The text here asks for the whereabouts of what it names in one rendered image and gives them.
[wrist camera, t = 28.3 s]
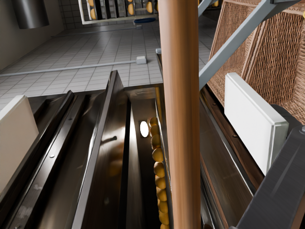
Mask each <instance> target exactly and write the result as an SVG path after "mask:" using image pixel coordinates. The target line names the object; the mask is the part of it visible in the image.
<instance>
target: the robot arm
mask: <svg viewBox="0 0 305 229"><path fill-rule="evenodd" d="M224 114H225V115H226V117H227V118H228V119H229V121H230V123H231V124H232V126H233V127H234V129H235V130H236V132H237V133H238V135H239V136H240V138H241V140H242V141H243V143H244V144H245V146H246V147H247V149H248V150H249V152H250V154H251V155H252V157H253V158H254V160H255V161H256V163H257V164H258V166H259V167H260V169H261V170H262V172H263V174H264V175H265V177H264V179H263V181H262V183H261V184H260V186H259V188H258V190H257V191H256V193H255V195H254V197H253V198H252V200H251V202H250V204H249V205H248V207H247V209H246V210H245V212H244V214H243V216H242V218H241V219H240V221H239V223H238V225H237V226H236V227H233V226H231V227H229V228H228V229H299V228H300V225H301V222H302V219H303V216H304V213H305V125H303V124H302V123H301V122H299V121H298V120H297V119H296V118H295V117H294V116H292V115H291V114H290V113H288V111H287V110H286V109H284V108H283V107H281V106H279V105H276V104H268V103H267V102H266V101H265V100H264V99H263V98H262V97H261V96H260V95H259V94H258V93H256V92H255V91H254V90H253V89H252V88H251V87H250V86H249V85H248V84H247V83H246V82H245V81H244V80H243V79H242V78H241V77H240V76H239V75H238V74H237V73H236V72H234V73H227V74H226V79H225V113H224ZM38 134H39V132H38V129H37V126H36V122H35V119H34V116H33V113H32V110H31V107H30V104H29V101H28V98H27V96H25V95H17V96H15V97H14V98H13V99H12V100H11V101H10V102H9V103H8V104H7V105H6V106H5V107H4V108H3V109H2V110H1V111H0V194H1V193H2V191H3V190H4V188H5V186H6V185H7V183H8V182H9V180H10V178H11V177H12V175H13V174H14V172H15V171H16V169H17V167H18V166H19V164H20V163H21V161H22V159H23V158H24V156H25V155H26V153H27V151H28V150H29V148H30V147H31V145H32V143H33V142H34V140H35V139H36V137H37V136H38Z"/></svg>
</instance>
